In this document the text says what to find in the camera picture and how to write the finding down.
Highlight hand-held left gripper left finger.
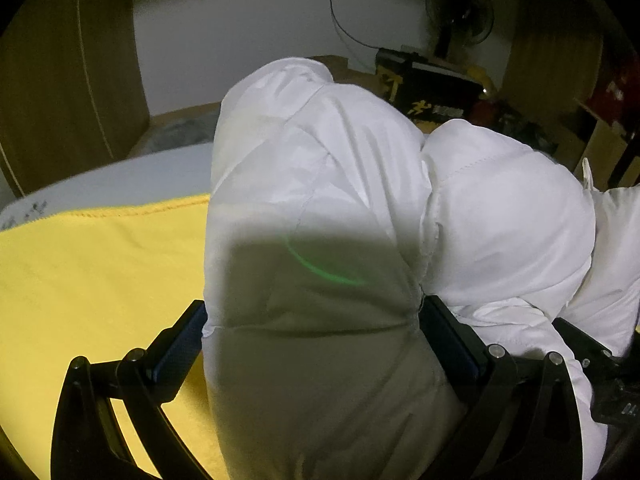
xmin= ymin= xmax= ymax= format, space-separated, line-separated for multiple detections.
xmin=50 ymin=300 xmax=217 ymax=480

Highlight black electric fan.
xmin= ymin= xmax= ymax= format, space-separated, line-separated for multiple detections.
xmin=424 ymin=0 xmax=497 ymax=59

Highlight black and yellow box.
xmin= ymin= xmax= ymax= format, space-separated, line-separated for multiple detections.
xmin=375 ymin=46 xmax=497 ymax=123

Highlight white padded jacket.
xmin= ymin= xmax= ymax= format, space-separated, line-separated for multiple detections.
xmin=202 ymin=56 xmax=640 ymax=480

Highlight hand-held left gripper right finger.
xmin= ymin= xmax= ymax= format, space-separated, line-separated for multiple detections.
xmin=421 ymin=295 xmax=585 ymax=480

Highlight yellow cloth sheet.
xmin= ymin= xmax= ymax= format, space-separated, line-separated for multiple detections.
xmin=0 ymin=193 xmax=232 ymax=480

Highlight black wall cable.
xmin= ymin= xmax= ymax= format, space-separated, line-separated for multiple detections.
xmin=325 ymin=0 xmax=382 ymax=52

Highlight red packages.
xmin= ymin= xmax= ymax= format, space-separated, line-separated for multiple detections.
xmin=587 ymin=57 xmax=640 ymax=123

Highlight grey-white mattress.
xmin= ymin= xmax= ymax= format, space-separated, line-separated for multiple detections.
xmin=0 ymin=141 xmax=217 ymax=232

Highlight wooden cabinet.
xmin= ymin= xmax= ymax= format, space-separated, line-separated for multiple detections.
xmin=500 ymin=20 xmax=608 ymax=128

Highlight cardboard box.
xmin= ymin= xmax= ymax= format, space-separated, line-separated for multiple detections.
xmin=306 ymin=54 xmax=382 ymax=92

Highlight brown wooden wardrobe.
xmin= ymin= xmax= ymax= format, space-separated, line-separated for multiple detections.
xmin=0 ymin=0 xmax=152 ymax=200

